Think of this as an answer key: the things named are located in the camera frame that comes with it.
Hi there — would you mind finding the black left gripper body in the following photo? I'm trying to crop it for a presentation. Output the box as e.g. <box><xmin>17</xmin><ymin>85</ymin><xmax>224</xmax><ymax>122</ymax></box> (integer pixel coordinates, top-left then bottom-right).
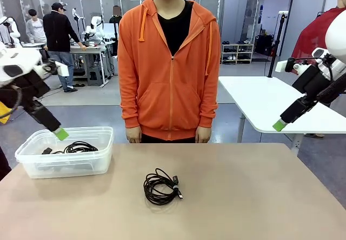
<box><xmin>12</xmin><ymin>71</ymin><xmax>51</xmax><ymax>105</ymax></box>

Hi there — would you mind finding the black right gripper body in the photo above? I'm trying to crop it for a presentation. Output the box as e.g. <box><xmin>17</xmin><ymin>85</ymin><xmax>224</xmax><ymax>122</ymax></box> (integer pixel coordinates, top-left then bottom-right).
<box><xmin>291</xmin><ymin>65</ymin><xmax>329</xmax><ymax>95</ymax></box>

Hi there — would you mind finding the black braided USB-C cable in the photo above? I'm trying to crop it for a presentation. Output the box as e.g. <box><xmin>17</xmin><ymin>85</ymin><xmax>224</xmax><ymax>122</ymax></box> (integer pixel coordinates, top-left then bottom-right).
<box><xmin>63</xmin><ymin>141</ymin><xmax>99</xmax><ymax>154</ymax></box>

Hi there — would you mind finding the black USB extension cable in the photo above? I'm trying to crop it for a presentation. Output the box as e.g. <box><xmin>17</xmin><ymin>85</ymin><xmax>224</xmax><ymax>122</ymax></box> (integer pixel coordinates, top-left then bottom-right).
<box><xmin>143</xmin><ymin>168</ymin><xmax>184</xmax><ymax>205</ymax></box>

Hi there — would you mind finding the person's right forearm orange sleeve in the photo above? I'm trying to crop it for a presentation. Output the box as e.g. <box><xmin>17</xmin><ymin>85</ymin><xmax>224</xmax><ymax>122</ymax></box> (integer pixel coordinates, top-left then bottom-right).
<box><xmin>118</xmin><ymin>72</ymin><xmax>141</xmax><ymax>129</ymax></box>

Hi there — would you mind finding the person's left forearm orange sleeve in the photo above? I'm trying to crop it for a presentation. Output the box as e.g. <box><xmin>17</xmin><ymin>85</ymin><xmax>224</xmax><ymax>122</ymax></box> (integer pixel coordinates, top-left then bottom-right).
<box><xmin>198</xmin><ymin>72</ymin><xmax>219</xmax><ymax>129</ymax></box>

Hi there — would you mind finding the person's right hand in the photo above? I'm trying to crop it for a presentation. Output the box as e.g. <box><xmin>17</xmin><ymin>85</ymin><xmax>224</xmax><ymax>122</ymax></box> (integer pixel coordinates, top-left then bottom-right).
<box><xmin>125</xmin><ymin>127</ymin><xmax>142</xmax><ymax>144</ymax></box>

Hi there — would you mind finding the person's left hand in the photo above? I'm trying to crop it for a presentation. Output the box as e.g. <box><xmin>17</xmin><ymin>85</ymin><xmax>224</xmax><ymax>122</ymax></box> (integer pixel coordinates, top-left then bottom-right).
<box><xmin>195</xmin><ymin>126</ymin><xmax>212</xmax><ymax>144</ymax></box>

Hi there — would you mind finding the white table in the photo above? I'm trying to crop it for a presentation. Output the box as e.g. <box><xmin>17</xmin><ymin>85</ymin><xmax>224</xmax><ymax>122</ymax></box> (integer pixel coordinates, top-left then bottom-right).
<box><xmin>218</xmin><ymin>75</ymin><xmax>346</xmax><ymax>150</ymax></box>

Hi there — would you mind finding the yellow object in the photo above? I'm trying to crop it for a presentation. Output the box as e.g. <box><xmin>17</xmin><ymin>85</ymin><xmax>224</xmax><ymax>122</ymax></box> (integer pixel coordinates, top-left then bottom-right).
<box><xmin>0</xmin><ymin>101</ymin><xmax>13</xmax><ymax>124</ymax></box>

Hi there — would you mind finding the clear plastic storage box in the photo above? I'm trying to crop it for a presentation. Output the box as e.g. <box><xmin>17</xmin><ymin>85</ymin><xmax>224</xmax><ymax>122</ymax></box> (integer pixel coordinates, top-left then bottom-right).
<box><xmin>15</xmin><ymin>126</ymin><xmax>115</xmax><ymax>179</ymax></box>

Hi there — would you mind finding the bystander in grey top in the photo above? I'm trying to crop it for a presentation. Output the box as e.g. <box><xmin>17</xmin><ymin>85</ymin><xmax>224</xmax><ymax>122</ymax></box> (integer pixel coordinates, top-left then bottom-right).
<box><xmin>26</xmin><ymin>9</ymin><xmax>47</xmax><ymax>45</ymax></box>

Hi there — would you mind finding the black tripod stand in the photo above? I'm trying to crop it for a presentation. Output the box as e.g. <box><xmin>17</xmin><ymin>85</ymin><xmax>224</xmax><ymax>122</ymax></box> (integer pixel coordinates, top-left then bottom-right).
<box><xmin>267</xmin><ymin>11</ymin><xmax>289</xmax><ymax>78</ymax></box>

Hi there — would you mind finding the black bag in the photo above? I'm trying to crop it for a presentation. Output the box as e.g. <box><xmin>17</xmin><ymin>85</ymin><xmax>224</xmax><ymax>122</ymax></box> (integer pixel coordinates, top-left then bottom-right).
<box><xmin>255</xmin><ymin>34</ymin><xmax>274</xmax><ymax>56</ymax></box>

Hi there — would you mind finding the man in black with cap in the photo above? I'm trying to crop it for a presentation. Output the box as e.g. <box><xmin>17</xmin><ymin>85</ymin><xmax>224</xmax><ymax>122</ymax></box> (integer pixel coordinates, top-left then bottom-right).
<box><xmin>42</xmin><ymin>2</ymin><xmax>88</xmax><ymax>94</ymax></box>

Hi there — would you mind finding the grey step stool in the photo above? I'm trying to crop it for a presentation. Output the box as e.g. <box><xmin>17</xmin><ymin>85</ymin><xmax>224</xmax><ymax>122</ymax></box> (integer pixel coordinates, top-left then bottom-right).
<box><xmin>86</xmin><ymin>66</ymin><xmax>105</xmax><ymax>86</ymax></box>

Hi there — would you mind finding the dark maroon object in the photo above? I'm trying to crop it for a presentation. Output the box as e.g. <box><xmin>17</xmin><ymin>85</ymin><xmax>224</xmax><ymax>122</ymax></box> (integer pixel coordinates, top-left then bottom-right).
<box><xmin>0</xmin><ymin>145</ymin><xmax>12</xmax><ymax>182</ymax></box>

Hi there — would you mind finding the grey background desk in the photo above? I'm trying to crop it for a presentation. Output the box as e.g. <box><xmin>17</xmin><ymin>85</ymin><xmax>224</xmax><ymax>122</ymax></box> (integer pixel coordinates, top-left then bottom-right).
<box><xmin>69</xmin><ymin>44</ymin><xmax>109</xmax><ymax>88</ymax></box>

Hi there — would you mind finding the shoe rack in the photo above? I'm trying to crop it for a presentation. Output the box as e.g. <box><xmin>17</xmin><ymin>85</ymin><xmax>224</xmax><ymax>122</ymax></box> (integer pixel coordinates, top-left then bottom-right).
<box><xmin>221</xmin><ymin>43</ymin><xmax>255</xmax><ymax>65</ymax></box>

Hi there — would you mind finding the bystander in black top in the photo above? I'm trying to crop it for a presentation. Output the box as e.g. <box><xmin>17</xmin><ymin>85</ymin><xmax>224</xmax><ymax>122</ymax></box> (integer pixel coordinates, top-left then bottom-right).
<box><xmin>109</xmin><ymin>5</ymin><xmax>122</xmax><ymax>24</ymax></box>

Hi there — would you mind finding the person in orange hoodie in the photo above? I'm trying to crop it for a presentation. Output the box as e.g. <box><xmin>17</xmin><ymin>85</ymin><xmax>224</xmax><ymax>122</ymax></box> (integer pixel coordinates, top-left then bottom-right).
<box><xmin>118</xmin><ymin>0</ymin><xmax>221</xmax><ymax>144</ymax></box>

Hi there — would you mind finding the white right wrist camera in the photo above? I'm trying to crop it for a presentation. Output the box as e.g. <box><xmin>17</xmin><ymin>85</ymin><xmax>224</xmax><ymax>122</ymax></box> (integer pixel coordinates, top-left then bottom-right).
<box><xmin>275</xmin><ymin>60</ymin><xmax>291</xmax><ymax>74</ymax></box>

